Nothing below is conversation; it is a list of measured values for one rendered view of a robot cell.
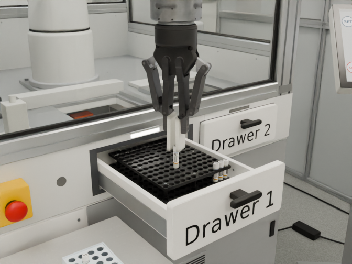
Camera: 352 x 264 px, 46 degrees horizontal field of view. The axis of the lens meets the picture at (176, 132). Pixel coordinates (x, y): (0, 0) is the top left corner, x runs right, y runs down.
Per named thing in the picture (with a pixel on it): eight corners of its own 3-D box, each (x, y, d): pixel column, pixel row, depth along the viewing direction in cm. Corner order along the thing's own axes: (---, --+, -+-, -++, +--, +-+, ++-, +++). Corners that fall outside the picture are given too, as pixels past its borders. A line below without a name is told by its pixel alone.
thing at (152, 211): (270, 201, 89) (272, 176, 87) (173, 246, 74) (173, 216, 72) (160, 145, 118) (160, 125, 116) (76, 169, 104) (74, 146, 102)
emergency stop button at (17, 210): (30, 219, 78) (27, 200, 77) (8, 227, 76) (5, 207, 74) (24, 212, 80) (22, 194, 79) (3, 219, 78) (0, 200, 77)
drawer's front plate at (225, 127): (275, 139, 128) (277, 104, 124) (203, 163, 111) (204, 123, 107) (270, 137, 129) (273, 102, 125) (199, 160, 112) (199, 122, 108)
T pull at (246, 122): (262, 124, 116) (262, 119, 115) (243, 129, 112) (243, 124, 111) (252, 120, 119) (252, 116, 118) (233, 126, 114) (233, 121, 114)
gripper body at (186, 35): (144, 23, 71) (145, 76, 74) (190, 25, 68) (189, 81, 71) (163, 19, 77) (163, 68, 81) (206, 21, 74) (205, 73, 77)
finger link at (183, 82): (182, 54, 76) (189, 54, 76) (185, 113, 80) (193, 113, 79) (173, 57, 73) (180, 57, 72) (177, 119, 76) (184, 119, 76)
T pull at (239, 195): (262, 197, 77) (263, 190, 77) (233, 210, 73) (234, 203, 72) (248, 190, 80) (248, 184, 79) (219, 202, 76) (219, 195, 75)
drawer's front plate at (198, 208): (281, 209, 89) (285, 162, 85) (172, 262, 72) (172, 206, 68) (274, 205, 90) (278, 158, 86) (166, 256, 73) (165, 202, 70)
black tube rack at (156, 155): (229, 191, 92) (231, 165, 90) (165, 218, 82) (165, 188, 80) (169, 159, 109) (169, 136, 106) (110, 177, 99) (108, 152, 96)
